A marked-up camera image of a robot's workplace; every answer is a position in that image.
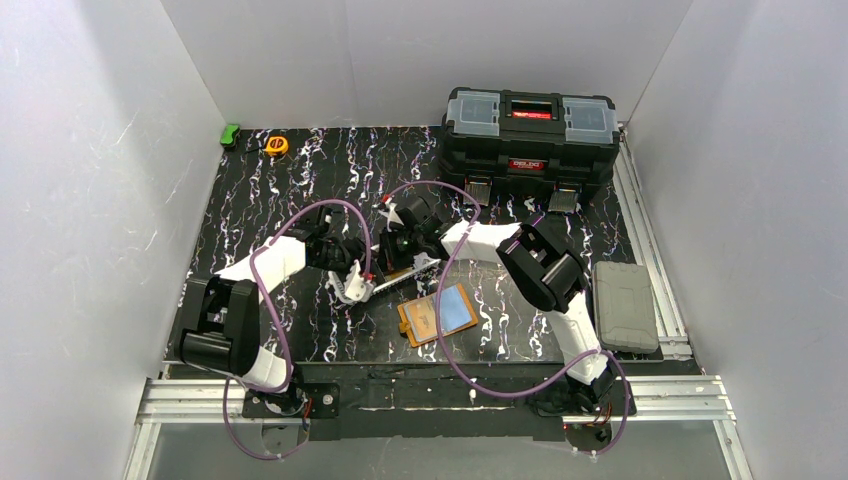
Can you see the aluminium front rail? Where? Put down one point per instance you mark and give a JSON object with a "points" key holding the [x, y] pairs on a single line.
{"points": [[657, 398]]}

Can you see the black red toolbox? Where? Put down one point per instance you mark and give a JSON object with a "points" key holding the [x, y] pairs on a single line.
{"points": [[558, 149]]}

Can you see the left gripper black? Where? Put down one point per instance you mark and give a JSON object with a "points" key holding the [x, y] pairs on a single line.
{"points": [[351, 253]]}

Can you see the aluminium rail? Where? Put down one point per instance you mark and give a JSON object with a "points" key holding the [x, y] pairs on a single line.
{"points": [[657, 398], [644, 242]]}

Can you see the grey plastic case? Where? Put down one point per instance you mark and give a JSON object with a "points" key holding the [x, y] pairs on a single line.
{"points": [[623, 307]]}

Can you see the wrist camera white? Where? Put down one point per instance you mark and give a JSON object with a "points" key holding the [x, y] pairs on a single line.
{"points": [[358, 285], [389, 211]]}

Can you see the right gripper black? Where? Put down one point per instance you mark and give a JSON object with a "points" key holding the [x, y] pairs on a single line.
{"points": [[395, 244]]}

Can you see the yellow tape measure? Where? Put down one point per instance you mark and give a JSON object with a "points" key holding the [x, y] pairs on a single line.
{"points": [[276, 146]]}

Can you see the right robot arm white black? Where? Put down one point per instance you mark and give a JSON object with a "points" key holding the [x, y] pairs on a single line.
{"points": [[549, 275]]}

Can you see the orange credit card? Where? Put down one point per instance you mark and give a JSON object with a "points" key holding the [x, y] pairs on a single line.
{"points": [[420, 314]]}

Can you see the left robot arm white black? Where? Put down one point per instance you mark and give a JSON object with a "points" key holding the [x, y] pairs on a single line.
{"points": [[227, 322]]}

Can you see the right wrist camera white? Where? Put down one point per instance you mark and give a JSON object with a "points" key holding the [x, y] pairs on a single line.
{"points": [[389, 211]]}

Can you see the green small object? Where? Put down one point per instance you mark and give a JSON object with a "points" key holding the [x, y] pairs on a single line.
{"points": [[230, 136]]}

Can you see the white plastic basket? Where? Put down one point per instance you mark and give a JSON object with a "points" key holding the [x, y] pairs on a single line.
{"points": [[383, 280]]}

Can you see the aluminium right rail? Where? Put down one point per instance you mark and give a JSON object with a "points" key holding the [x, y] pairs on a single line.
{"points": [[644, 242]]}

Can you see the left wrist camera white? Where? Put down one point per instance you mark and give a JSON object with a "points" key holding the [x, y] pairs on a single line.
{"points": [[358, 285]]}

